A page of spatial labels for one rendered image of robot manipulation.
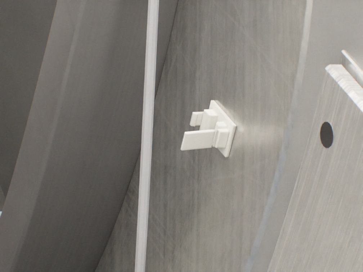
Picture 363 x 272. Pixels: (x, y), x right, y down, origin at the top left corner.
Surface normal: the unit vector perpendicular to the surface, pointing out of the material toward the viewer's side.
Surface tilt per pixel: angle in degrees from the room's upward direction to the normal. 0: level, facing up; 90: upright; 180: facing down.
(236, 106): 90
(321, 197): 90
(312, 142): 90
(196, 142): 115
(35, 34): 66
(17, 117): 56
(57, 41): 90
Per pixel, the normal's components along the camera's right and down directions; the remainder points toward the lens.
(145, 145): -0.23, 0.18
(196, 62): -0.88, 0.04
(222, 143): 0.43, 0.50
